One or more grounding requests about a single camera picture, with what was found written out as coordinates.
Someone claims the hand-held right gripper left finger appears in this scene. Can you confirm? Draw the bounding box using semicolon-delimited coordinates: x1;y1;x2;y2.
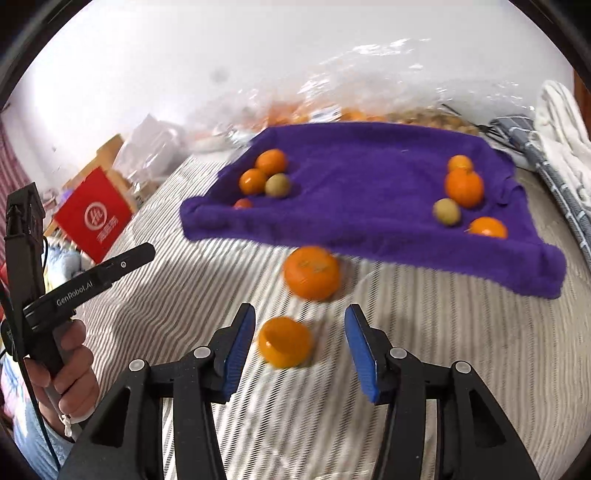
58;303;256;480

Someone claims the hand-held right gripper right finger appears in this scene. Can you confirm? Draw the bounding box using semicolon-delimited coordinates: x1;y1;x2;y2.
344;305;541;480

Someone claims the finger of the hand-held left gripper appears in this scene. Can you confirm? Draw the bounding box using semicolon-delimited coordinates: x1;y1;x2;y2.
22;243;157;326

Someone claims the yellow-green round fruit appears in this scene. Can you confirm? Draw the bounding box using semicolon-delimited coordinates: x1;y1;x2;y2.
433;198;462;228
264;173;292;198

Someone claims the person's left hand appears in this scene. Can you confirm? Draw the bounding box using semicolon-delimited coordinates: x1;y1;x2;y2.
23;318;100;417

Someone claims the striped white bedspread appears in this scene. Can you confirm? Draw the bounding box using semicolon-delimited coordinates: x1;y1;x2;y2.
41;154;591;480

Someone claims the red box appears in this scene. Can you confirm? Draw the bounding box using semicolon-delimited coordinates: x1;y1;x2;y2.
54;167;136;264

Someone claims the red striped cloth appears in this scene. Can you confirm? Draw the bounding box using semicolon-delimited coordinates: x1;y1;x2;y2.
0;117;32;199

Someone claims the cardboard box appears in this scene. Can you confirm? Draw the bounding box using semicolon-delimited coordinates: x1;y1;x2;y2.
64;134;137;204

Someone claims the white plastic bag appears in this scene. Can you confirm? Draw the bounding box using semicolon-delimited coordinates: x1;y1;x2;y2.
113;113;190;190

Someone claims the light blue cloth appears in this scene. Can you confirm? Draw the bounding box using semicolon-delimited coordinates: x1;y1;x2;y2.
2;364;63;469

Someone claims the purple towel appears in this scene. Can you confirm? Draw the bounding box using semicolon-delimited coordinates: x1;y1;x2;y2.
179;121;568;300

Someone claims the large orange mandarin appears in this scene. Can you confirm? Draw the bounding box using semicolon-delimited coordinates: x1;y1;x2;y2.
444;168;485;209

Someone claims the clear bag of mandarins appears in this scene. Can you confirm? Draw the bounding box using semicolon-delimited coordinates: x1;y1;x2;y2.
198;41;389;148

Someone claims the clear bag of brown fruit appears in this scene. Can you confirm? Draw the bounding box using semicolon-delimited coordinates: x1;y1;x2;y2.
388;80;532;136

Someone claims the grey plaid cloth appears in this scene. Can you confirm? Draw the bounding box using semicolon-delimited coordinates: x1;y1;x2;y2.
488;114;591;261

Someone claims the white towel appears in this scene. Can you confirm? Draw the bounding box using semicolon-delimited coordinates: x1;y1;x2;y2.
534;80;591;208

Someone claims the black cable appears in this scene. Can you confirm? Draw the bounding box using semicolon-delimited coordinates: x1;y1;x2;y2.
0;237;63;469

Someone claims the brown wooden door frame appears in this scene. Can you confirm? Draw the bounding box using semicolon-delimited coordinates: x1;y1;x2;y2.
571;67;589;100

